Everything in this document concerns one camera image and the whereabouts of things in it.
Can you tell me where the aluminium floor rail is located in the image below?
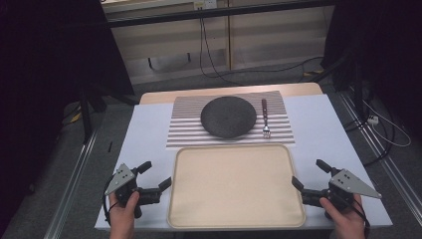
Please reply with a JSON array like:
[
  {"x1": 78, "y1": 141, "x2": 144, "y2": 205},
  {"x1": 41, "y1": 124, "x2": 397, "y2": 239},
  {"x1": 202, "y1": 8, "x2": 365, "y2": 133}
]
[
  {"x1": 336, "y1": 91, "x2": 422, "y2": 218},
  {"x1": 43, "y1": 130, "x2": 99, "y2": 239}
]

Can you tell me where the black hanging cable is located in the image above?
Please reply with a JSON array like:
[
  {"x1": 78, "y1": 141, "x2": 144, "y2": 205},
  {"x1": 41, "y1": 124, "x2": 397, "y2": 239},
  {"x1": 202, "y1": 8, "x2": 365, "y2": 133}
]
[{"x1": 198, "y1": 6, "x2": 324, "y2": 86}]

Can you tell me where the person's left hand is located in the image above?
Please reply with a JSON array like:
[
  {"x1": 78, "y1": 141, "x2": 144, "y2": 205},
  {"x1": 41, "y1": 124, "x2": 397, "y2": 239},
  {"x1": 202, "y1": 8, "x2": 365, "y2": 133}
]
[{"x1": 107, "y1": 190, "x2": 141, "y2": 230}]

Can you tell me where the dark round plate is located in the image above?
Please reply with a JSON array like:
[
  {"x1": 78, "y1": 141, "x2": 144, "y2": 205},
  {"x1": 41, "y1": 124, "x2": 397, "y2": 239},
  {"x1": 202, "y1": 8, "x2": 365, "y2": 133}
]
[{"x1": 200, "y1": 96, "x2": 259, "y2": 140}]

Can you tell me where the white wall socket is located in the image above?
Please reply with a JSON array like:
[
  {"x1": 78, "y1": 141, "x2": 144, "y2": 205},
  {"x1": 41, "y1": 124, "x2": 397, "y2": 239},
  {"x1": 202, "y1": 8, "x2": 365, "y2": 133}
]
[{"x1": 193, "y1": 0, "x2": 219, "y2": 11}]

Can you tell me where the fork with wooden handle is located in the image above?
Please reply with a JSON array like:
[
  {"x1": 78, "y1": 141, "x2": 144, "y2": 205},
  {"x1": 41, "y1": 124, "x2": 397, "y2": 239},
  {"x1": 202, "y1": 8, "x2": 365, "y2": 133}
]
[{"x1": 260, "y1": 98, "x2": 272, "y2": 139}]

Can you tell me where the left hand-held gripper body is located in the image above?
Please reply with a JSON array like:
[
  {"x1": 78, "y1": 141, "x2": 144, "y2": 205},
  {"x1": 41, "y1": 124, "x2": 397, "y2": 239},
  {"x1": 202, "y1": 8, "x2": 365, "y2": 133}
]
[{"x1": 104, "y1": 162, "x2": 163, "y2": 219}]

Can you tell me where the beige tray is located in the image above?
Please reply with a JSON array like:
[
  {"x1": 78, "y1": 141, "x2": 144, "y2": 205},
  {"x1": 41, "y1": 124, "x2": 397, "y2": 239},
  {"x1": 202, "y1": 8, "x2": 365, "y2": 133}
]
[{"x1": 166, "y1": 143, "x2": 307, "y2": 230}]

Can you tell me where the light wooden cabinet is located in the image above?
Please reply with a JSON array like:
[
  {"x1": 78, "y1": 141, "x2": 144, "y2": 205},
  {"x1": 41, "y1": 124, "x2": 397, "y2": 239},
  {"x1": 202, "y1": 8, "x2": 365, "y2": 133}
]
[{"x1": 101, "y1": 0, "x2": 336, "y2": 86}]

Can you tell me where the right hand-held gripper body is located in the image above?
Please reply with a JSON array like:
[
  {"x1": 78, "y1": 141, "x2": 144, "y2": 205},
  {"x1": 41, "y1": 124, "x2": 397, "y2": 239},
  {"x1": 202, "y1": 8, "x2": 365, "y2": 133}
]
[{"x1": 301, "y1": 168, "x2": 383, "y2": 211}]

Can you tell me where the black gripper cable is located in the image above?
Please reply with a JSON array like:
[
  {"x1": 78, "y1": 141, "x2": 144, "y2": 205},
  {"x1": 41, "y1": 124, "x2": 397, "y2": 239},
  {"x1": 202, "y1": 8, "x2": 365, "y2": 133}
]
[
  {"x1": 102, "y1": 180, "x2": 120, "y2": 227},
  {"x1": 331, "y1": 190, "x2": 371, "y2": 239}
]

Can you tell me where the black metal stand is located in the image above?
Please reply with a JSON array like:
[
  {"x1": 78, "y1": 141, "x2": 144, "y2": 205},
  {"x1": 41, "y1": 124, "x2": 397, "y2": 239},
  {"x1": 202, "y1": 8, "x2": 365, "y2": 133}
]
[
  {"x1": 305, "y1": 53, "x2": 372, "y2": 132},
  {"x1": 63, "y1": 84, "x2": 140, "y2": 145}
]

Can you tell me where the black curtain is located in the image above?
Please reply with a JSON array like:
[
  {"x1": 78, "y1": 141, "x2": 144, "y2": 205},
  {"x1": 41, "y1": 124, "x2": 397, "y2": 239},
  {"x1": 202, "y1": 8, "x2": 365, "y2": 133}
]
[
  {"x1": 0, "y1": 0, "x2": 135, "y2": 230},
  {"x1": 320, "y1": 0, "x2": 422, "y2": 140}
]

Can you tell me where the person's right hand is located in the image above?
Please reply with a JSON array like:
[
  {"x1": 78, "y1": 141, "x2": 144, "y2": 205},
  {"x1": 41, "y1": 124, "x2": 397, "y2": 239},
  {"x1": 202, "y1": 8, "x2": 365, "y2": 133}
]
[{"x1": 318, "y1": 193, "x2": 366, "y2": 230}]

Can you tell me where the black horizontal bar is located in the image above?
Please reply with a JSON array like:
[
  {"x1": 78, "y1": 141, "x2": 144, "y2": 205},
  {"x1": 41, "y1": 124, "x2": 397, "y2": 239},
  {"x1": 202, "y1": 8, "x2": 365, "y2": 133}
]
[{"x1": 105, "y1": 0, "x2": 339, "y2": 29}]

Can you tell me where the striped placemat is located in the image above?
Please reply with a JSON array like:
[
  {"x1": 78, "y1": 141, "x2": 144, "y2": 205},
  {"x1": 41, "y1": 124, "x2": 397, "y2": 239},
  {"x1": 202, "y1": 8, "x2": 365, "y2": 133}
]
[{"x1": 165, "y1": 90, "x2": 297, "y2": 151}]

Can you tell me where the black floor cable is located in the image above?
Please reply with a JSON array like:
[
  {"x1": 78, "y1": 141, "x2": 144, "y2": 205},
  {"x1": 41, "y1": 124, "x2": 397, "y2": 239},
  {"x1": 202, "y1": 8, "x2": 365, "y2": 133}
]
[{"x1": 342, "y1": 99, "x2": 397, "y2": 167}]

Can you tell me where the white floor cable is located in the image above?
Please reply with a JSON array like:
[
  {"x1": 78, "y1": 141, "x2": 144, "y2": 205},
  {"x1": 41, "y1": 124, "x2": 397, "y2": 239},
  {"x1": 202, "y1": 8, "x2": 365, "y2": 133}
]
[{"x1": 361, "y1": 98, "x2": 412, "y2": 148}]

